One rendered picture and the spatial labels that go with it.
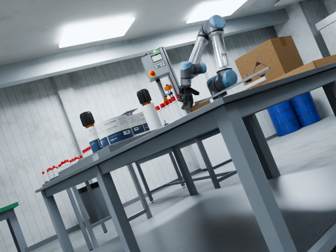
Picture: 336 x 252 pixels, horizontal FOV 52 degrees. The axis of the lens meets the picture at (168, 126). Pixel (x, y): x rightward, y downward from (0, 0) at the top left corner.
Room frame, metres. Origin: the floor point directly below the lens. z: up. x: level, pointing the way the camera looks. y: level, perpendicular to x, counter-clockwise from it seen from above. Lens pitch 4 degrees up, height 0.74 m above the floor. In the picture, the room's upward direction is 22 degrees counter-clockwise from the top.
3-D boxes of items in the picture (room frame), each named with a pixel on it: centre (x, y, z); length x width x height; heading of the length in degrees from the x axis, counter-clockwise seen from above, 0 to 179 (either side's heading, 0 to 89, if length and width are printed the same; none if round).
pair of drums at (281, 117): (8.74, -3.08, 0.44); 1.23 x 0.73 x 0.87; 117
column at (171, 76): (2.65, -0.17, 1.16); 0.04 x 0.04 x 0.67; 40
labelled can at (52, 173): (4.49, 1.41, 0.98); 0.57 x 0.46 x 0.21; 130
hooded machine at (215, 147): (7.56, -0.72, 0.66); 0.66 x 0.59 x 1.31; 119
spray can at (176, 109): (2.49, -0.11, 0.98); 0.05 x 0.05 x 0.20
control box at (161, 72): (2.66, -0.08, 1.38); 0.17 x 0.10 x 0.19; 95
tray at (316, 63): (1.76, -0.73, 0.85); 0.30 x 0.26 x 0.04; 40
